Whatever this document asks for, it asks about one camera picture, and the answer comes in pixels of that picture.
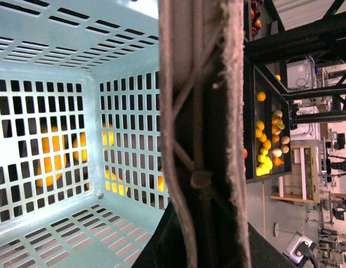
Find black fruit display tray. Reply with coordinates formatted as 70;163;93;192
243;58;292;184

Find light blue plastic basket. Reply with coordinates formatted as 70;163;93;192
0;1;169;267

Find brown basket handle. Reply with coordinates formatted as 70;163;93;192
159;1;252;267

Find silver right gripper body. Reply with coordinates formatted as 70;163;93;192
282;232;318;265

